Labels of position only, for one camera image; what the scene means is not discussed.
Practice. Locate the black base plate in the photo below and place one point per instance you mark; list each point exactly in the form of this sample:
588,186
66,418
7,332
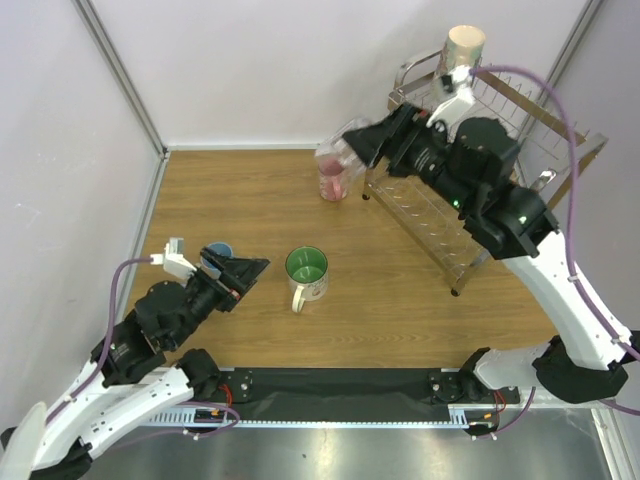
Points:
260,390

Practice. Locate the blue plastic cup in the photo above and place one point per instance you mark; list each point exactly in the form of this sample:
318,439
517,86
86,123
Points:
219,248

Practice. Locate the aluminium slotted rail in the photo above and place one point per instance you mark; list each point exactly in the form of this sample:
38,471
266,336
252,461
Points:
203,420

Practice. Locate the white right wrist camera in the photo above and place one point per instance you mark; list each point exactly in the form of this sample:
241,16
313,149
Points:
454,95

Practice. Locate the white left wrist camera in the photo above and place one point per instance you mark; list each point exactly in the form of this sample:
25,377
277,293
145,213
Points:
174,262

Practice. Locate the clear glass cup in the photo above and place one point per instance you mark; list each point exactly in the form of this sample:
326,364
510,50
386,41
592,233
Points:
335,157

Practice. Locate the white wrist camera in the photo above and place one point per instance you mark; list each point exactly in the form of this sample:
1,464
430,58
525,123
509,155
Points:
454,95
174,262

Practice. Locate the green interior white mug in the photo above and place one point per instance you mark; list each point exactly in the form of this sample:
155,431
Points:
307,270

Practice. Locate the aluminium corner post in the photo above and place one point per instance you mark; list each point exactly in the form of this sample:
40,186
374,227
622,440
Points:
588,14
89,15

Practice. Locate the aluminium left corner post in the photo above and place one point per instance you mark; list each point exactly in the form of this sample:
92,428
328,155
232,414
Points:
89,15

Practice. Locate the steel wire dish rack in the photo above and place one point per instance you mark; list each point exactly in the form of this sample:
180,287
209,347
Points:
429,220

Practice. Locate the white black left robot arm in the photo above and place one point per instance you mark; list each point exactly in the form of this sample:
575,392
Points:
124,383

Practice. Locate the aluminium right corner post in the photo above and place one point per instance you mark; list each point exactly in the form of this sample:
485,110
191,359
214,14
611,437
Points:
588,14

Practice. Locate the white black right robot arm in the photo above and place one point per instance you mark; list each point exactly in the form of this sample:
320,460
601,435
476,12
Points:
540,280

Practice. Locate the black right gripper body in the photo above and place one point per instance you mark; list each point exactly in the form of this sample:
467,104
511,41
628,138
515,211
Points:
395,138

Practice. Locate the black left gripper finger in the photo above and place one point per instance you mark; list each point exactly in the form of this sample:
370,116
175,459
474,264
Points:
241,274
217,260

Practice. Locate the cream patterned ceramic mug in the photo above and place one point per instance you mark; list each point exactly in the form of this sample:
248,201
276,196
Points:
463,47

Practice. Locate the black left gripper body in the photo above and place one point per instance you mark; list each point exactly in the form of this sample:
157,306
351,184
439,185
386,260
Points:
207,294

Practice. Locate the white object bottom left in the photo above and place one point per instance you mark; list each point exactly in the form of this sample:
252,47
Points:
19,456

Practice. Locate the pink ceramic mug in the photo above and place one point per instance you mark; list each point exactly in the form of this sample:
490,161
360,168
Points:
331,180

